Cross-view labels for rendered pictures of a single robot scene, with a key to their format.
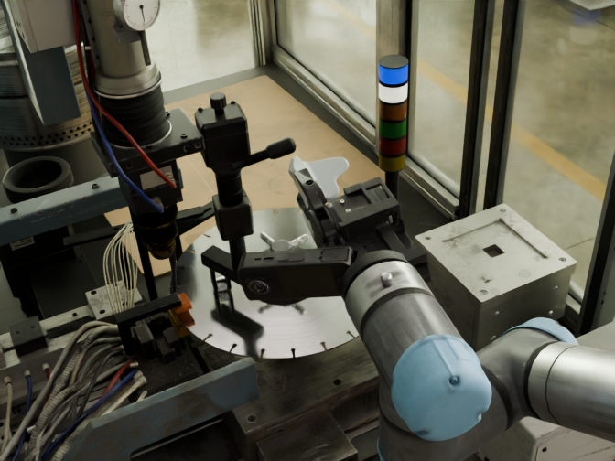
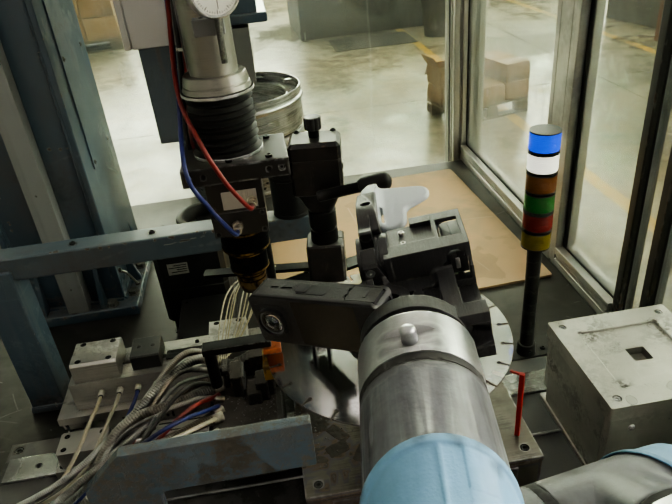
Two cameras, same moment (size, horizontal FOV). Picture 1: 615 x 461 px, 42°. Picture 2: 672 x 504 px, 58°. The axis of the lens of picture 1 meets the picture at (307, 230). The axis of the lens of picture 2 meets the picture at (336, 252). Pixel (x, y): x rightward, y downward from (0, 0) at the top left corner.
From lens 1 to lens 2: 0.37 m
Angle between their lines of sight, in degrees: 18
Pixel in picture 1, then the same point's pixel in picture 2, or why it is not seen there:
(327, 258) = (352, 297)
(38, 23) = (133, 18)
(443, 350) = (449, 465)
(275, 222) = not seen: hidden behind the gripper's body
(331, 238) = (371, 274)
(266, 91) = (446, 182)
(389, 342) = (376, 430)
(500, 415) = not seen: outside the picture
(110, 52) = (191, 49)
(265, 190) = not seen: hidden behind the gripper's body
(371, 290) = (383, 346)
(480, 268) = (618, 370)
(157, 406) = (192, 448)
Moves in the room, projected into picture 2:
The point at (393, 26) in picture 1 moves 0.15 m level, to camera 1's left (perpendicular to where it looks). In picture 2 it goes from (564, 115) to (483, 114)
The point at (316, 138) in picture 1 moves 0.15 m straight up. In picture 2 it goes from (481, 225) to (483, 167)
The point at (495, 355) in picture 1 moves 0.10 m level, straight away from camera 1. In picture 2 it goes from (580, 487) to (620, 386)
